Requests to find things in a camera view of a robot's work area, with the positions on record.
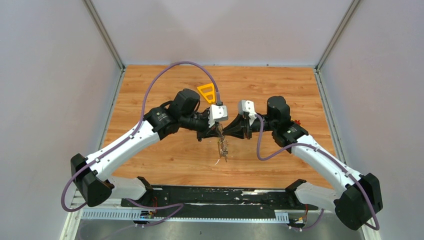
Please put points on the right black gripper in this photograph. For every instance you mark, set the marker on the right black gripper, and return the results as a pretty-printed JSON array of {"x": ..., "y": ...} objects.
[{"x": 238, "y": 126}]

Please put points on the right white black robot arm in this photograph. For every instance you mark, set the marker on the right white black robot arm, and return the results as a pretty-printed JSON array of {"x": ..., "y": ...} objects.
[{"x": 355, "y": 198}]

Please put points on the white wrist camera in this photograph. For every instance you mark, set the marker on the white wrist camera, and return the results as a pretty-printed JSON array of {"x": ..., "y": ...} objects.
[
  {"x": 247, "y": 107},
  {"x": 217, "y": 113}
]

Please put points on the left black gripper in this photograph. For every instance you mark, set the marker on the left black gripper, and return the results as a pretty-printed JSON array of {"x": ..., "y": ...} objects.
[{"x": 208, "y": 132}]

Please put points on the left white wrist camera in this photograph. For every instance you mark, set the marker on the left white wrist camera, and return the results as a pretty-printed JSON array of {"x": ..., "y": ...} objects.
[{"x": 217, "y": 113}]

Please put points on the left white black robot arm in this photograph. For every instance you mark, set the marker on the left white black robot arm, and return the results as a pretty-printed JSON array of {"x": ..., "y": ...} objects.
[{"x": 92, "y": 174}]

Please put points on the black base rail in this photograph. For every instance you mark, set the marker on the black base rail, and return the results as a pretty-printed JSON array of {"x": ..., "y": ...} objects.
[{"x": 220, "y": 202}]

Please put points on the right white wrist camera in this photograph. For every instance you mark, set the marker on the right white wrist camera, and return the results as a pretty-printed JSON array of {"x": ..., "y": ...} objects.
[{"x": 247, "y": 107}]

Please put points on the yellow triangular plastic piece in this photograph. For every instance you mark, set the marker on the yellow triangular plastic piece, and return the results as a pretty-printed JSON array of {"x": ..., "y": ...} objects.
[{"x": 207, "y": 91}]

